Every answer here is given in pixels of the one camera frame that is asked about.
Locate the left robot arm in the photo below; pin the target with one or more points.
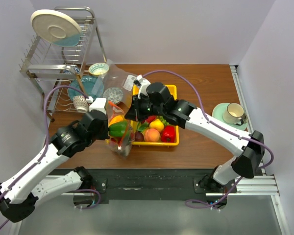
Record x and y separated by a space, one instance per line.
24 192

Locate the clear bag with label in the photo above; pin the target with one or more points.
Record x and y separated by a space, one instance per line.
115 77

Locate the red dragon fruit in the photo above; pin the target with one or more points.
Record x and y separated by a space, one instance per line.
149 119

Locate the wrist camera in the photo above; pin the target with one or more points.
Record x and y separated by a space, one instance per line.
142 84
99 104

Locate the teal striped small bowl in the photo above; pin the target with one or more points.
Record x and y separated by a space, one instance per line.
98 69

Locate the grey toy fish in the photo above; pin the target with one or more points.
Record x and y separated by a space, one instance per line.
125 150

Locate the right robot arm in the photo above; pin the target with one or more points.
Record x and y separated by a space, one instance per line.
247 148

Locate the yellow lemon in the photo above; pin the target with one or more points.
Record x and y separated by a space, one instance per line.
116 119

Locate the green grapes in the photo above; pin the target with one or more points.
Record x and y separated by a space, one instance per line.
164 121

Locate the metal dish rack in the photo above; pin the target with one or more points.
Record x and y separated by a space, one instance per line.
44 62

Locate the green saucer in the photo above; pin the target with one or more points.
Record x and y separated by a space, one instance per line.
218 112

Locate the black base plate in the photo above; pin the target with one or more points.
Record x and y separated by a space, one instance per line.
193 186

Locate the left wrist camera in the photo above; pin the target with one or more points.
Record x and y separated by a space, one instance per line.
99 104

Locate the floral grey bowl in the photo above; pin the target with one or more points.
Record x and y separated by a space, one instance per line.
113 94

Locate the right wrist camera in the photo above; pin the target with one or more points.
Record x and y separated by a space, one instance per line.
142 84

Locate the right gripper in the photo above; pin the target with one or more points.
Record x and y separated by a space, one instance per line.
134 113

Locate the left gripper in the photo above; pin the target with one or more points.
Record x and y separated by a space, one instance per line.
105 134

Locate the orange zip top bag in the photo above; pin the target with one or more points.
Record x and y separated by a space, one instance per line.
114 110

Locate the beige and teal plate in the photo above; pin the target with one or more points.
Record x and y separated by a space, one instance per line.
56 27

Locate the yellow plastic tray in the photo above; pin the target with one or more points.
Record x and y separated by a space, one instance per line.
173 91

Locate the orange peach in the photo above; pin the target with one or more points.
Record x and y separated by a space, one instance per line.
151 135

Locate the red bell pepper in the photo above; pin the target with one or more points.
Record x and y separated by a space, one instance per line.
168 134

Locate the cream mug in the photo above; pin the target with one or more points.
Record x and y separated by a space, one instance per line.
234 114

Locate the small yellow fruit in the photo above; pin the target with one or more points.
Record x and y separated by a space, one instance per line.
157 125

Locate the dark purple plum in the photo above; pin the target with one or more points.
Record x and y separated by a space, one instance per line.
139 136

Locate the green bell pepper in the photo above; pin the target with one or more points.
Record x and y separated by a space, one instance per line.
118 129

